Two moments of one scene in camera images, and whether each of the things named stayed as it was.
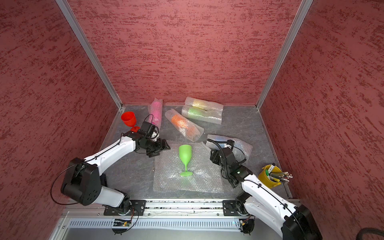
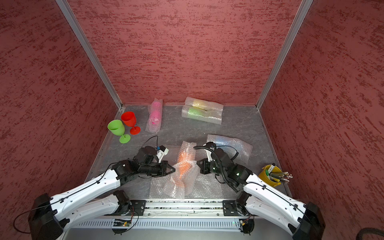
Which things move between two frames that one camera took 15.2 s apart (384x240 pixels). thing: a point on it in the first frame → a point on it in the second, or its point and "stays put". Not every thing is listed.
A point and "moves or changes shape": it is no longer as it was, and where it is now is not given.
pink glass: (155, 110) stays put
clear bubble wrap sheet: (206, 176) moves or changes shape
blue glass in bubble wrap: (242, 149) stays put
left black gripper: (164, 143) → (163, 170)
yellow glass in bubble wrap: (203, 104) stays put
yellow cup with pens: (271, 176) stays put
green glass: (185, 151) → (117, 127)
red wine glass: (129, 118) stays put
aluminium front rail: (161, 208) stays put
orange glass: (193, 131) → (184, 174)
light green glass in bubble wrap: (214, 116) stays put
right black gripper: (215, 156) → (204, 167)
